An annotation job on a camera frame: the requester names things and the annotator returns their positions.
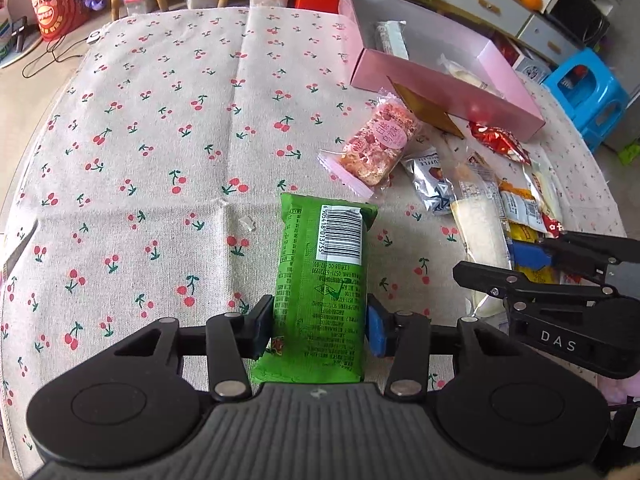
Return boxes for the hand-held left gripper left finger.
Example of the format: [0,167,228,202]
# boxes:
[107,294,276,403]

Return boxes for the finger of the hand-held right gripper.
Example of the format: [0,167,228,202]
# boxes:
[511,231,640,281]
[452,260,626,311]

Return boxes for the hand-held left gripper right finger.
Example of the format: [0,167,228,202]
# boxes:
[366,294,526,403]

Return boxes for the yellow snack packet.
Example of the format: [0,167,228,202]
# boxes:
[505,222,560,286]

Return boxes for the green snack packet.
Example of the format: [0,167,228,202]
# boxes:
[250,192,379,386]

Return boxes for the pink snack packet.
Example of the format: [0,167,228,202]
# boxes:
[318,87,420,201]

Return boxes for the pink cardboard box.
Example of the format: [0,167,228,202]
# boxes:
[339,0,546,143]

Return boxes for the orange snack packet white label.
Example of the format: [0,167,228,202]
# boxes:
[497,180,546,233]

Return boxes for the long white snack packet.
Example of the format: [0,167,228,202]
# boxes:
[446,152,516,318]

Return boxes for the cream snack packet red corner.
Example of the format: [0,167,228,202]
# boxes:
[522,160,565,237]

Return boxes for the silver snack packet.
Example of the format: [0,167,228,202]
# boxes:
[400,147,458,217]

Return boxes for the blue plastic stool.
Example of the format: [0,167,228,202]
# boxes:
[542,47,633,153]

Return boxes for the gold cardboard sheet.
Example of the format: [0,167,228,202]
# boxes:
[387,77,466,140]

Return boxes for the white patterned box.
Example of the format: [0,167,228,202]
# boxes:
[515,52,551,83]

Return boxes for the clear pastry packet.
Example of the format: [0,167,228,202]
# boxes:
[439,52,506,98]

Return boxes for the cherry print tablecloth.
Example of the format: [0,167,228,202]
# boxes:
[0,7,631,480]

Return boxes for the red printed box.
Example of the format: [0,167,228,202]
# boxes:
[495,35,523,68]

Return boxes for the white microwave oven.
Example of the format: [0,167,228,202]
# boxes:
[545,0,618,48]

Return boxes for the wooden sideboard grey drawers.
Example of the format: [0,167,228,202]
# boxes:
[435,0,586,68]

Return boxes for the red printed bag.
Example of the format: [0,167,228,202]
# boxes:
[25,0,88,43]

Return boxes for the white printed bag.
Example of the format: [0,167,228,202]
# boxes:
[0,0,28,68]

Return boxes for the black floor cable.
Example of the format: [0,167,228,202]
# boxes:
[22,35,93,78]

